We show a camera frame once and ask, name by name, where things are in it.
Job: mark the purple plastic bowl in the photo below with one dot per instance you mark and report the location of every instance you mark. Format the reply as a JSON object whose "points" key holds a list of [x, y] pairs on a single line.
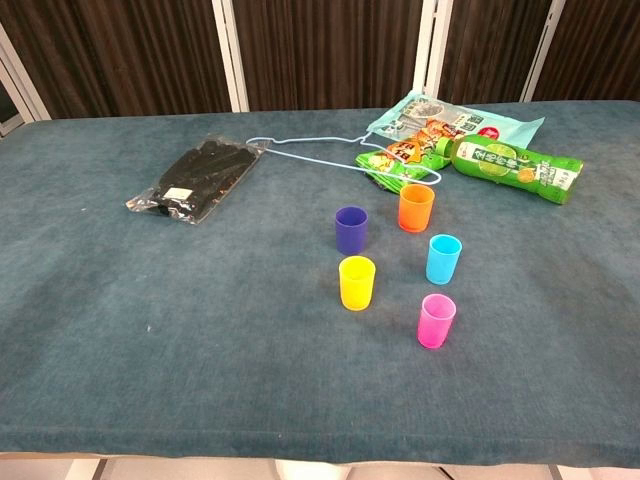
{"points": [[351, 235]]}

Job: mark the light blue plastic cup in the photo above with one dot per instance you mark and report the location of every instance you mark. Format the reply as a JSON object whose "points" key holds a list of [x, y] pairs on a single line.
{"points": [[441, 265]]}

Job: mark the pink plastic cup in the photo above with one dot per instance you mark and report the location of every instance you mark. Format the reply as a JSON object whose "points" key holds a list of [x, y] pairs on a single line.
{"points": [[434, 327]]}

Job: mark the large orange plastic cup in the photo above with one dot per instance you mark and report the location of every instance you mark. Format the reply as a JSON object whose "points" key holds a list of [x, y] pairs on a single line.
{"points": [[416, 210]]}

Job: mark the green and orange snack bag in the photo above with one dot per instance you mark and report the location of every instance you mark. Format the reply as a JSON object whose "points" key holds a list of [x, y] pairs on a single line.
{"points": [[390, 172]]}

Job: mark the black gloves in clear bag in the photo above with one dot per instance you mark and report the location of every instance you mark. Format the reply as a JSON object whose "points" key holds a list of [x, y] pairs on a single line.
{"points": [[200, 177]]}

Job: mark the blue felt table cover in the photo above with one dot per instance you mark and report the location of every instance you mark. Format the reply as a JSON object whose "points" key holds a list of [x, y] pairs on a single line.
{"points": [[200, 325]]}

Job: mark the green labelled drink bottle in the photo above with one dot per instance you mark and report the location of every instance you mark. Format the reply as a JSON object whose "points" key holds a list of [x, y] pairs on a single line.
{"points": [[520, 170]]}

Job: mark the light blue snack bag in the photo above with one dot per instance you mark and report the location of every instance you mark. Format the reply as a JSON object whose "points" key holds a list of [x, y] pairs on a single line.
{"points": [[510, 127]]}

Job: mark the white partition post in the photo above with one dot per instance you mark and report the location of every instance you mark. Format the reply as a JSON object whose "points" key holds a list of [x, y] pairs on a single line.
{"points": [[20, 80], [231, 55], [542, 50], [431, 50]]}

